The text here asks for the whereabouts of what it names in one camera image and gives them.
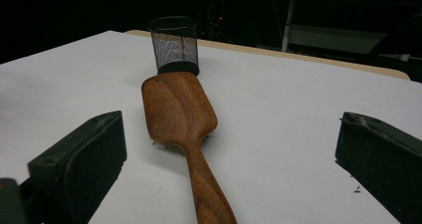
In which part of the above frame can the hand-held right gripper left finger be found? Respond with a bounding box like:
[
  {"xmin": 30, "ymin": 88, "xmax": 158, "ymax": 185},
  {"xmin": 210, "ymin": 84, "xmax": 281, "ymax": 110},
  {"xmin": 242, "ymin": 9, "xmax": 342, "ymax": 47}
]
[{"xmin": 27, "ymin": 110, "xmax": 128, "ymax": 224}]

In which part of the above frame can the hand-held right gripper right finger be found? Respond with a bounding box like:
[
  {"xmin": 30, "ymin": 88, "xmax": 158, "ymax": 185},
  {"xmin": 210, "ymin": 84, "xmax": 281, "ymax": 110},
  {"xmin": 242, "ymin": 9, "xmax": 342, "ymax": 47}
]
[{"xmin": 334, "ymin": 112, "xmax": 422, "ymax": 224}]

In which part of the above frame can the brown wooden hairbrush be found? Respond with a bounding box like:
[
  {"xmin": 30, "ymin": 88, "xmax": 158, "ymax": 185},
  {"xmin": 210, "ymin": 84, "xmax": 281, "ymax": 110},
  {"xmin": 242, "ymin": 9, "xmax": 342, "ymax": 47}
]
[{"xmin": 140, "ymin": 71, "xmax": 239, "ymax": 224}]

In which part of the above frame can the black mesh pen holder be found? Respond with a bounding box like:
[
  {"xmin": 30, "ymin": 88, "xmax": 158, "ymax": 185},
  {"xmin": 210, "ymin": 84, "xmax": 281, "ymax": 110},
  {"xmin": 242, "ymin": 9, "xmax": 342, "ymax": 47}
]
[{"xmin": 146, "ymin": 15, "xmax": 201, "ymax": 77}]

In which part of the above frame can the white table cover sheet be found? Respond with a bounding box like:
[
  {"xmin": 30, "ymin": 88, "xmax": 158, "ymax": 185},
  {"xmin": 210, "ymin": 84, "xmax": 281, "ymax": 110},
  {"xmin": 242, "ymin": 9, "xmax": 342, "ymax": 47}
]
[{"xmin": 0, "ymin": 30, "xmax": 422, "ymax": 224}]

